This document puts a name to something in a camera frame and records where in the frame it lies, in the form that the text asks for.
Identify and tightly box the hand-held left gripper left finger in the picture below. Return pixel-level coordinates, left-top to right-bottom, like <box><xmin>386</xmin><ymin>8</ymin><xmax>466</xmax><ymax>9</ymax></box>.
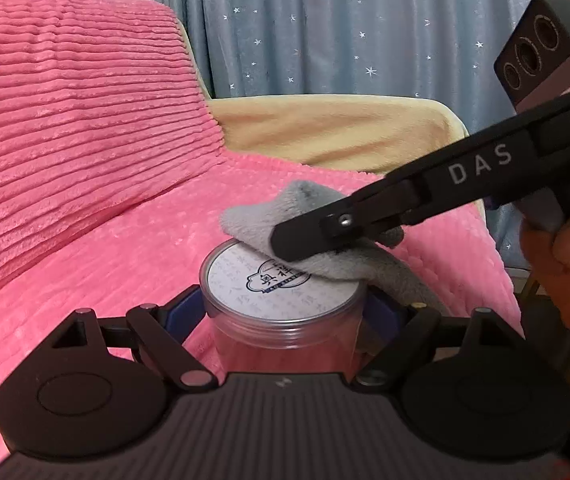
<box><xmin>52</xmin><ymin>287</ymin><xmax>214</xmax><ymax>392</ymax></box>

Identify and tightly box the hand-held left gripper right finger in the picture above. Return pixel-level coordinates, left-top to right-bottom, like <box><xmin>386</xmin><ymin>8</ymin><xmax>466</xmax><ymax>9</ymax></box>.
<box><xmin>354</xmin><ymin>285</ymin><xmax>522</xmax><ymax>392</ymax></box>

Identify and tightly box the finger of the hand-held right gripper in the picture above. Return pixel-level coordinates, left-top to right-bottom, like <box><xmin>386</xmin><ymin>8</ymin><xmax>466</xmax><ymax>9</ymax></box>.
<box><xmin>271</xmin><ymin>179</ymin><xmax>430</xmax><ymax>262</ymax></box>

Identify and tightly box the grey fleece cloth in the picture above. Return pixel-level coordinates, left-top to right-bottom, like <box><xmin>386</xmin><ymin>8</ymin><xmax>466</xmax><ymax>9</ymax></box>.
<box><xmin>220</xmin><ymin>181</ymin><xmax>447</xmax><ymax>317</ymax></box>

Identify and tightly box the clear container with white lid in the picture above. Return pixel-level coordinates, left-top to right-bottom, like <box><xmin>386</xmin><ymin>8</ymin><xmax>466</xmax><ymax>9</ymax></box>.
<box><xmin>199</xmin><ymin>239</ymin><xmax>369</xmax><ymax>377</ymax></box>

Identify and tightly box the pink fleece blanket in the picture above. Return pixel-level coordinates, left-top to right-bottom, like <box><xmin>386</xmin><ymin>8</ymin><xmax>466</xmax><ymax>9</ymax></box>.
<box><xmin>0</xmin><ymin>152</ymin><xmax>525</xmax><ymax>463</ymax></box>

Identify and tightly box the blue star-print curtain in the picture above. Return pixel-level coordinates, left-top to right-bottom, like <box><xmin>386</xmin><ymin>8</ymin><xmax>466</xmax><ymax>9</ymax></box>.
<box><xmin>149</xmin><ymin>0</ymin><xmax>570</xmax><ymax>268</ymax></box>

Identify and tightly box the pink corduroy cushion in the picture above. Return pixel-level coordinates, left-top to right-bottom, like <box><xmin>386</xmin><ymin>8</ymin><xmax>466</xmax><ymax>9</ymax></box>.
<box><xmin>0</xmin><ymin>0</ymin><xmax>227</xmax><ymax>322</ymax></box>

